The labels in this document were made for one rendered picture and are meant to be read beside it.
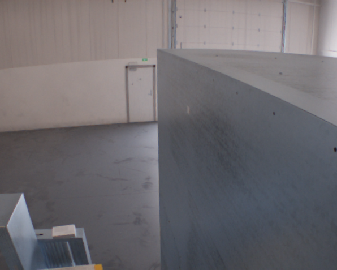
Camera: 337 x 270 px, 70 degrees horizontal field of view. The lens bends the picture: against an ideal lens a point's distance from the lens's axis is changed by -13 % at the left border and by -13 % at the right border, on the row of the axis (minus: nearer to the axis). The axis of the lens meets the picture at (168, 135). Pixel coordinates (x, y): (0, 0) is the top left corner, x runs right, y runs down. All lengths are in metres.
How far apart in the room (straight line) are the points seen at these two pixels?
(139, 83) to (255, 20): 5.17
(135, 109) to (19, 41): 5.06
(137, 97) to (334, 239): 9.98
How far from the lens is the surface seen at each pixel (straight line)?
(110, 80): 10.10
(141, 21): 10.03
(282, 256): 0.56
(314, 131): 0.43
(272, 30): 11.67
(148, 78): 10.15
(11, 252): 3.31
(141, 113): 10.42
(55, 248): 4.21
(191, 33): 10.28
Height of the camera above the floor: 3.31
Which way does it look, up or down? 21 degrees down
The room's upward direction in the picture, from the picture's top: straight up
